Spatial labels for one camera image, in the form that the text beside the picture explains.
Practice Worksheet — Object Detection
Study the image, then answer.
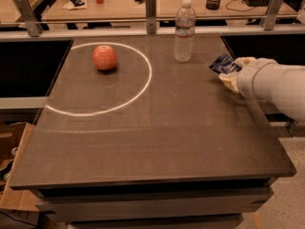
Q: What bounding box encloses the black mesh pen cup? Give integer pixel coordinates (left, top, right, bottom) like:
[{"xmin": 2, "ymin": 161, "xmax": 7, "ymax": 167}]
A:
[{"xmin": 206, "ymin": 0, "xmax": 221, "ymax": 10}]

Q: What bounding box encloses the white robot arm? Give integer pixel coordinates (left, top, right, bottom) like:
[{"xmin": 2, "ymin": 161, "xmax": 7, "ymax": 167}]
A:
[{"xmin": 219, "ymin": 57, "xmax": 305, "ymax": 122}]

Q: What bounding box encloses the left metal bracket post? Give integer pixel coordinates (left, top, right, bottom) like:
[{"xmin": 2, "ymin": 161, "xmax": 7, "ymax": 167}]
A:
[{"xmin": 13, "ymin": 0, "xmax": 42, "ymax": 37}]

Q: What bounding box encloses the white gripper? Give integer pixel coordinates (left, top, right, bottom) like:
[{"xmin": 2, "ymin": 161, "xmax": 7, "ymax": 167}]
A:
[{"xmin": 218, "ymin": 57, "xmax": 277, "ymax": 99}]

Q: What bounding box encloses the metal bracket post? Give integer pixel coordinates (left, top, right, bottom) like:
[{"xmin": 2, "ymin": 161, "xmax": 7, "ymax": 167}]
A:
[
  {"xmin": 259, "ymin": 0, "xmax": 284, "ymax": 31},
  {"xmin": 146, "ymin": 0, "xmax": 156, "ymax": 34},
  {"xmin": 13, "ymin": 0, "xmax": 42, "ymax": 37}
]

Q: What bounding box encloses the right metal bracket post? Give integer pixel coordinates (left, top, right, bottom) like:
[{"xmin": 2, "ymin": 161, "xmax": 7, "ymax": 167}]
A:
[{"xmin": 259, "ymin": 0, "xmax": 284, "ymax": 31}]

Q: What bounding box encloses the clear plastic water bottle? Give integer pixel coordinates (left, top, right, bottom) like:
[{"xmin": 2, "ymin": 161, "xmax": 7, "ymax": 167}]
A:
[{"xmin": 173, "ymin": 0, "xmax": 196, "ymax": 62}]

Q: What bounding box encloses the middle metal bracket post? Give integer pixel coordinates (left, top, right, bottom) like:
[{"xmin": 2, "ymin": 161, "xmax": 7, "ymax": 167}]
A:
[{"xmin": 146, "ymin": 0, "xmax": 156, "ymax": 34}]

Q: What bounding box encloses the blue rxbar blueberry wrapper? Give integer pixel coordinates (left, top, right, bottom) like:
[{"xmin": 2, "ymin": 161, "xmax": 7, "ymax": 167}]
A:
[{"xmin": 210, "ymin": 53, "xmax": 241, "ymax": 74}]

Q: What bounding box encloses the wooden background desk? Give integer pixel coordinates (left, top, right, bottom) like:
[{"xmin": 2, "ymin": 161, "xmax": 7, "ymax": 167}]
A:
[{"xmin": 43, "ymin": 0, "xmax": 267, "ymax": 22}]

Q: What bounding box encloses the black cable on desk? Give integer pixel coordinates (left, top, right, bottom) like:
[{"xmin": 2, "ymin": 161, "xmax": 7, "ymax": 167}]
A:
[{"xmin": 225, "ymin": 0, "xmax": 252, "ymax": 12}]

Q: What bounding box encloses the red apple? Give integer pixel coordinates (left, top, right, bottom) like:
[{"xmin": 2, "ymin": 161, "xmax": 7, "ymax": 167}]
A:
[{"xmin": 92, "ymin": 45, "xmax": 117, "ymax": 71}]

